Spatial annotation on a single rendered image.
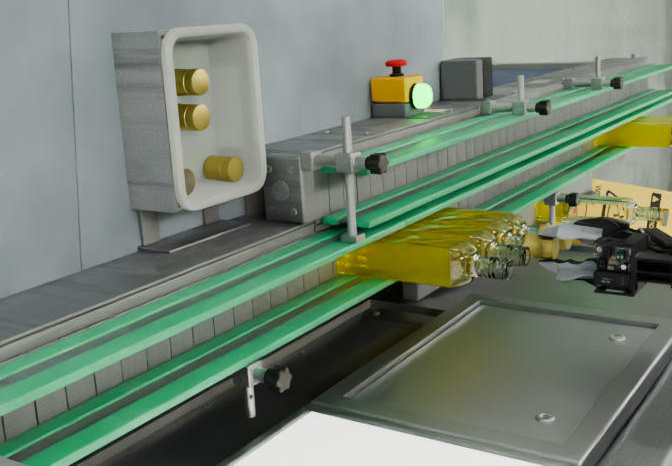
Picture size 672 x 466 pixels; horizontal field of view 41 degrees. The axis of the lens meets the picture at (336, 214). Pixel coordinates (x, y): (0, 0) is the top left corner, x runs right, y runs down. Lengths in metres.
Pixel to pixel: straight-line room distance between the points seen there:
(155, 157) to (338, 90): 0.50
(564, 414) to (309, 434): 0.30
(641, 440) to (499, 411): 0.16
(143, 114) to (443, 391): 0.51
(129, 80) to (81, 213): 0.17
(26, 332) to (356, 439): 0.38
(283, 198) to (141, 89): 0.26
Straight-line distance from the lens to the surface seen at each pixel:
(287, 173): 1.24
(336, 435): 1.05
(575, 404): 1.13
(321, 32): 1.51
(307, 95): 1.47
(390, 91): 1.60
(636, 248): 1.23
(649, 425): 1.10
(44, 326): 0.95
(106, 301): 0.99
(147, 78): 1.12
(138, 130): 1.14
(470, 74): 1.84
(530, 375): 1.21
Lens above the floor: 1.59
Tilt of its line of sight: 33 degrees down
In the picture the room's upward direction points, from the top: 95 degrees clockwise
